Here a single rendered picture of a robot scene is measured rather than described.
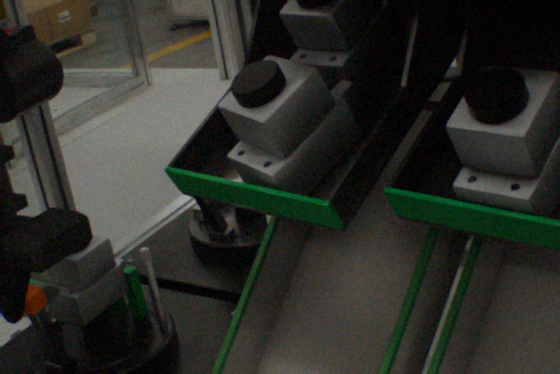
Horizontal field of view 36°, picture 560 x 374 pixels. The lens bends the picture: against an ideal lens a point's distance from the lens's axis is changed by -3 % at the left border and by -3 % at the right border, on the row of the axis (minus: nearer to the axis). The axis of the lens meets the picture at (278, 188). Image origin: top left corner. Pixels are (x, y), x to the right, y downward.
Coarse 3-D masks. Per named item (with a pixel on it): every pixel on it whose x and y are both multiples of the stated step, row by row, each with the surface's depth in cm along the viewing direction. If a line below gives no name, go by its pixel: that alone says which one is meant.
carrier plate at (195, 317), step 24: (144, 288) 91; (48, 312) 89; (192, 312) 85; (216, 312) 84; (24, 336) 86; (192, 336) 81; (216, 336) 80; (0, 360) 82; (24, 360) 81; (192, 360) 77
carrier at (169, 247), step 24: (192, 216) 106; (240, 216) 97; (264, 216) 98; (168, 240) 101; (192, 240) 96; (216, 240) 94; (240, 240) 93; (168, 264) 95; (192, 264) 94; (216, 264) 93; (240, 264) 93; (168, 288) 92; (192, 288) 90; (216, 288) 89; (240, 288) 88
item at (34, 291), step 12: (36, 288) 71; (48, 288) 74; (36, 300) 71; (48, 300) 73; (36, 312) 71; (36, 324) 73; (48, 324) 73; (48, 336) 73; (48, 348) 74; (60, 348) 74; (60, 360) 74
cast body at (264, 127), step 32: (256, 64) 49; (288, 64) 49; (256, 96) 47; (288, 96) 47; (320, 96) 48; (352, 96) 52; (256, 128) 48; (288, 128) 48; (320, 128) 49; (352, 128) 51; (256, 160) 49; (288, 160) 48; (320, 160) 50
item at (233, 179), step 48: (288, 0) 60; (432, 0) 50; (288, 48) 61; (432, 48) 51; (384, 96) 53; (192, 144) 55; (384, 144) 49; (192, 192) 55; (240, 192) 51; (288, 192) 48; (336, 192) 46
